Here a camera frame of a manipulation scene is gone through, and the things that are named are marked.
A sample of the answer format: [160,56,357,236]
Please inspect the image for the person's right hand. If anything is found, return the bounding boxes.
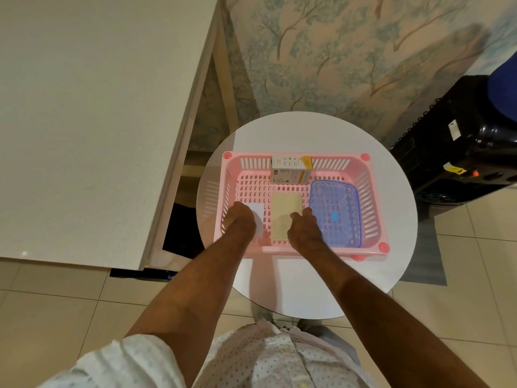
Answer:
[287,207,324,255]

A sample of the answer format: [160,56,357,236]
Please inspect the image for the person's left hand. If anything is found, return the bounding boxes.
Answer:
[221,201,257,243]

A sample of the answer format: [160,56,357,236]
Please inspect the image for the beige box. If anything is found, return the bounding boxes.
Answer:
[271,192,303,242]

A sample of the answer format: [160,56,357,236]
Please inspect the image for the person's right forearm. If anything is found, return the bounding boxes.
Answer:
[297,248,490,388]

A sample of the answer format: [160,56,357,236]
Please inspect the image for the person's left forearm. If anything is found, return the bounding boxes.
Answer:
[125,235,259,388]

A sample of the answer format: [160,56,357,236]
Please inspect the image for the pink plastic basket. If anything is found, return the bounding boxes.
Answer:
[219,151,391,262]

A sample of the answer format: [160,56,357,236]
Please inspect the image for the blue transparent plastic container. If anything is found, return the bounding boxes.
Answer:
[309,179,362,248]

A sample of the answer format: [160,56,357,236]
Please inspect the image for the white and orange carton box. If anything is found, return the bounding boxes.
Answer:
[271,155,313,185]

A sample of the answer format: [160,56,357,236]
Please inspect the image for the round white side table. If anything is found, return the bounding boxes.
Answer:
[196,111,418,320]

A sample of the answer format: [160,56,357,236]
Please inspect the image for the grey trousers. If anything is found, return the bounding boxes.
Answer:
[299,319,361,366]

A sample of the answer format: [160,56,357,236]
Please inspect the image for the grey floor mat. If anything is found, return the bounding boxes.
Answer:
[400,206,448,286]

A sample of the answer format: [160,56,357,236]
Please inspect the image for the white dotted shirt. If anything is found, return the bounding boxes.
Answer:
[38,319,378,388]

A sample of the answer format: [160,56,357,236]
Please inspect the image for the black water dispenser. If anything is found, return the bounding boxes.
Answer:
[390,75,517,205]

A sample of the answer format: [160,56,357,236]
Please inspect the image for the large white table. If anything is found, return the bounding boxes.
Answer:
[0,0,240,271]

